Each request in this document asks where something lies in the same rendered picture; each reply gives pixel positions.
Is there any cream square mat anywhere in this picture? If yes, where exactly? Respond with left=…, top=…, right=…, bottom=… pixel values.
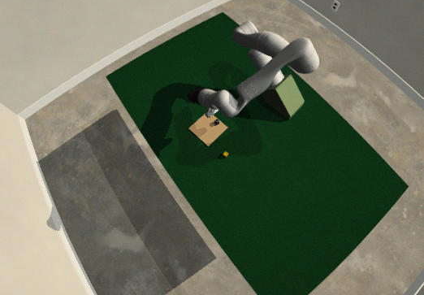
left=189, top=115, right=227, bottom=146

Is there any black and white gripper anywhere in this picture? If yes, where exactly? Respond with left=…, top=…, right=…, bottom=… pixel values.
left=188, top=87, right=219, bottom=118

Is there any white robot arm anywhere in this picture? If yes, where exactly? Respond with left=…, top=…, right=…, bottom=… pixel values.
left=204, top=21, right=319, bottom=118

